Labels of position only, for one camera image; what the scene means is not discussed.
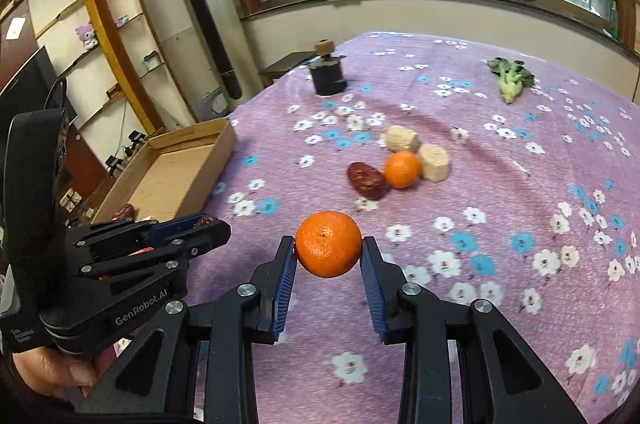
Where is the wooden wall shelf unit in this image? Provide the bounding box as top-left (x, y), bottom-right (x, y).
top-left (22, 0), bottom-right (173, 140)

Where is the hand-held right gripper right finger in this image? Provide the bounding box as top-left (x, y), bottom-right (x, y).
top-left (361, 235), bottom-right (588, 424)

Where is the green bottle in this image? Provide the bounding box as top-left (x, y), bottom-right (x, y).
top-left (607, 0), bottom-right (621, 39)

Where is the silver tower air conditioner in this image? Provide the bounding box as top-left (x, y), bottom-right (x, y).
top-left (167, 0), bottom-right (261, 125)

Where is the wrinkled red date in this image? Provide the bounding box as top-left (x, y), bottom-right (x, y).
top-left (347, 161), bottom-right (389, 200)

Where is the shallow cardboard box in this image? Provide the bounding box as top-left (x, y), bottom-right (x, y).
top-left (92, 117), bottom-right (237, 225)

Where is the pale corn cob piece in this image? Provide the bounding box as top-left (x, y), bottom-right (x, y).
top-left (418, 143), bottom-right (451, 183)
top-left (384, 125), bottom-right (420, 153)

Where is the black hand coffee grinder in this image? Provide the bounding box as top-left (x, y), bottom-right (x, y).
top-left (307, 39), bottom-right (347, 96)

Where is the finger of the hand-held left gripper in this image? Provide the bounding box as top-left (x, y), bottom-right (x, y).
top-left (70, 214), bottom-right (201, 251)
top-left (80, 222), bottom-right (232, 290)

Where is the purple plush toy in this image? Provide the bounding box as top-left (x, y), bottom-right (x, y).
top-left (75, 23), bottom-right (98, 50)

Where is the person's left hand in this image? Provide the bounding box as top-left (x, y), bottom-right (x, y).
top-left (10, 344), bottom-right (118, 400)

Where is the dark wooden stool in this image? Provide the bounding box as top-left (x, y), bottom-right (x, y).
top-left (260, 51), bottom-right (321, 88)

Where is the black monitor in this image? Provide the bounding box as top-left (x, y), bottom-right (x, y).
top-left (0, 45), bottom-right (78, 140)

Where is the purple floral tablecloth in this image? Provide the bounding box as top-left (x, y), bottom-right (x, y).
top-left (190, 30), bottom-right (640, 424)

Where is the orange mandarin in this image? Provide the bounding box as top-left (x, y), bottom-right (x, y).
top-left (295, 210), bottom-right (363, 279)
top-left (384, 151), bottom-right (422, 189)

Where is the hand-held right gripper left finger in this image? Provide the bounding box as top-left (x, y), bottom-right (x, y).
top-left (80, 235), bottom-right (299, 424)

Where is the green bok choy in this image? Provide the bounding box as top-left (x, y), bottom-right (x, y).
top-left (487, 58), bottom-right (535, 104)

